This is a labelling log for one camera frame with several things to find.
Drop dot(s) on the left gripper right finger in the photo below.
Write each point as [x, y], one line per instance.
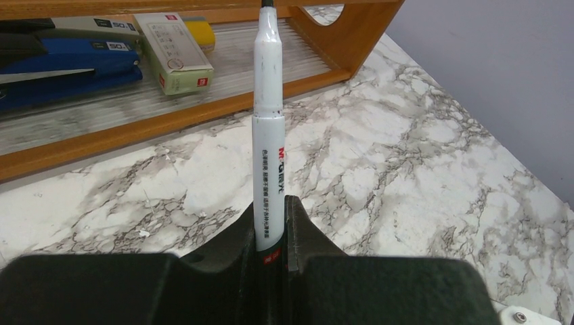
[324, 285]

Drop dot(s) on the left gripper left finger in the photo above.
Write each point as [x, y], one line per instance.
[214, 284]

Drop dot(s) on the white marker green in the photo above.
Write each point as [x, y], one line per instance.
[268, 138]

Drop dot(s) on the green box lower shelf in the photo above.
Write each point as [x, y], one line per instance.
[178, 63]

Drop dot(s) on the wooden shelf rack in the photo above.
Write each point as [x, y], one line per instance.
[39, 137]

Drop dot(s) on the yellow object on shelf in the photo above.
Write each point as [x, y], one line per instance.
[202, 32]

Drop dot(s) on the blue stapler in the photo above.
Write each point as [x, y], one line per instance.
[36, 70]

